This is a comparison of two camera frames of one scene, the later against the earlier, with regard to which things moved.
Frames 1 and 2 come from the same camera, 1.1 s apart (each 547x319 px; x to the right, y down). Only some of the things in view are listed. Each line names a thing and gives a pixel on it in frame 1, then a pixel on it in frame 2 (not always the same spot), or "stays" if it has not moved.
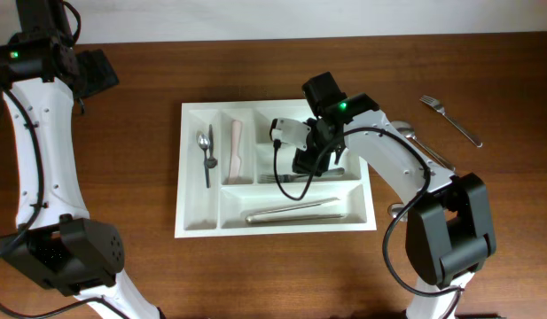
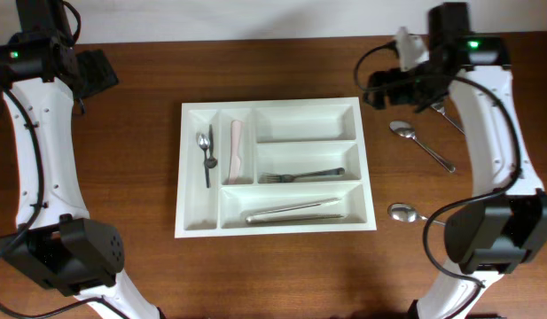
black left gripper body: (113, 81) stays
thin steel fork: (297, 177) stays
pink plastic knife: (236, 165) stays
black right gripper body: (306, 164) -> (384, 89)
